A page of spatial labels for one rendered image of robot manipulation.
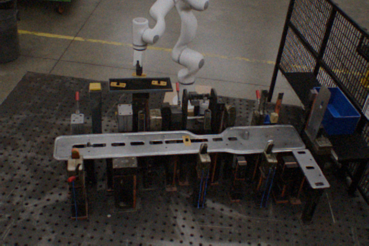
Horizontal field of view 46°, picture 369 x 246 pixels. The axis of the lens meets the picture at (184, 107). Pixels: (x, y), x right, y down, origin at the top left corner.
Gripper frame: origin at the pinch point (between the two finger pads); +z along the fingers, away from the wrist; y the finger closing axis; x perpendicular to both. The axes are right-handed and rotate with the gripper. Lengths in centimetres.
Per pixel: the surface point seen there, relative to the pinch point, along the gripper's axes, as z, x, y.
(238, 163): 26, 61, 38
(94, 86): 8.4, -23.9, 9.1
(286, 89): 125, 127, -203
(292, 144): 25, 92, 18
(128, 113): 13.5, -1.2, 23.9
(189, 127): 28.0, 32.6, 10.4
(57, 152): 24, -32, 50
